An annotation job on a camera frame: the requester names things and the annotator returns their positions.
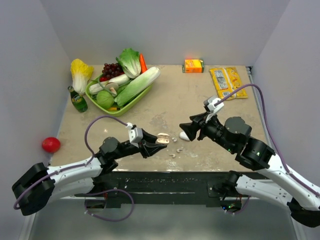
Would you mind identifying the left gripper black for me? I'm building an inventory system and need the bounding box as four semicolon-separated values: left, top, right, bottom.
112;128;167;160

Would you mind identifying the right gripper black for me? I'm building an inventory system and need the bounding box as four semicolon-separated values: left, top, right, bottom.
178;110;235;152

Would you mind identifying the beige earbud charging case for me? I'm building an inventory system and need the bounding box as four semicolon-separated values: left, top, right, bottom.
156;132;170;145

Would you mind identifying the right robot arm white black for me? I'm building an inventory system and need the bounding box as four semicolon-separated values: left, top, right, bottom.
179;112;320;228

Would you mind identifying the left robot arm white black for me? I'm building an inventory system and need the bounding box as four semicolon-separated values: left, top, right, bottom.
11;128;167;216

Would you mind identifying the white charging case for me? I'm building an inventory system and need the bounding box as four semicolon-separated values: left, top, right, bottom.
179;131;190;142

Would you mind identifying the green plastic basket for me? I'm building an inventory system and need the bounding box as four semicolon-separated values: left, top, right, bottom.
85;74;153;117

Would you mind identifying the yellow snack packet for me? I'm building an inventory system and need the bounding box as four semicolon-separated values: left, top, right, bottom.
209;67;243;99

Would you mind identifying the orange juice box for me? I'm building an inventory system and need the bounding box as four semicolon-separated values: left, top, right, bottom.
182;59;205;74

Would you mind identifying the long green napa cabbage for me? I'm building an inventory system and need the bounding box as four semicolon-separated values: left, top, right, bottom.
114;66;161;106

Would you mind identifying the round green cabbage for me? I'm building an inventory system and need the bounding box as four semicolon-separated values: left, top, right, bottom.
96;90;114;110

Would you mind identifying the beige mushroom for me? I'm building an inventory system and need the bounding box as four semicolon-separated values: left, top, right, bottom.
105;82;119;97

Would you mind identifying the orange carrot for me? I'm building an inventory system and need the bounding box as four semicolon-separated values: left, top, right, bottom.
139;53;148;74

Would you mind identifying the white radish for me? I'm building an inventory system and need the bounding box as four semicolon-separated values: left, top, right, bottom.
88;74;131;97

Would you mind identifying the red chili pepper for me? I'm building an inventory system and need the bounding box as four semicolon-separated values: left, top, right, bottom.
99;76;110;82

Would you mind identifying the green glass bottle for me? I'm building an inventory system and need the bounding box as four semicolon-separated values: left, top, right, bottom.
67;85;88;113

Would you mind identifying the purple grapes bunch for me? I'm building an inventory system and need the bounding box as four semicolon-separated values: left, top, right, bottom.
101;63;124;80

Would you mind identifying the green lettuce head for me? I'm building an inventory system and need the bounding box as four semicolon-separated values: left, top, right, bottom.
115;48;141;79

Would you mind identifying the yellow napa cabbage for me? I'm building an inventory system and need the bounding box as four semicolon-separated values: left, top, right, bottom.
70;58;94;95

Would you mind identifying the red tomato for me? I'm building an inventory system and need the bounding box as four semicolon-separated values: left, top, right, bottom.
42;137;61;154

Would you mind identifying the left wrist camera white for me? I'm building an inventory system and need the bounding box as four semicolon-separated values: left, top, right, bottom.
125;122;143;148

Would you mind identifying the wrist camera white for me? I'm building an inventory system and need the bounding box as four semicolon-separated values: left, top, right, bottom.
125;122;143;148
203;95;224;115

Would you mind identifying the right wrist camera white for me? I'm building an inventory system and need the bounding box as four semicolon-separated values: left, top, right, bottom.
203;95;224;115

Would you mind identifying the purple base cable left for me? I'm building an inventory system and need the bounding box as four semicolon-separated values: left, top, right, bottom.
83;189;135;223

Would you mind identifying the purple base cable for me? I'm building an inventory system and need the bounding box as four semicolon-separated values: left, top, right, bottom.
83;189;135;223
223;195;252;216

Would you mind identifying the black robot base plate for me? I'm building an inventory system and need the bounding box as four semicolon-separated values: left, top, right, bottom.
89;171;240;208

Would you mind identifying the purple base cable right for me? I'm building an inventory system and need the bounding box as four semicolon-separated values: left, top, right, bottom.
223;195;252;216

